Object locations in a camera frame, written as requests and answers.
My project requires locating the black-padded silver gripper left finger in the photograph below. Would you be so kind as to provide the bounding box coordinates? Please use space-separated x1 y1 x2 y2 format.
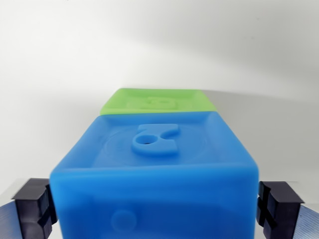
0 177 59 239

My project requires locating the black-padded silver gripper right finger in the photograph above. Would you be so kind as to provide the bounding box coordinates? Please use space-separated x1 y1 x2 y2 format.
255 180 319 239

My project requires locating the blue rubber cube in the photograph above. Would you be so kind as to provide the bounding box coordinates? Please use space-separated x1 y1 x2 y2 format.
49 111 260 239

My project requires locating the green rubber cube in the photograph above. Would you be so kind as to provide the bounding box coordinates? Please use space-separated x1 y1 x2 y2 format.
99 87 217 117

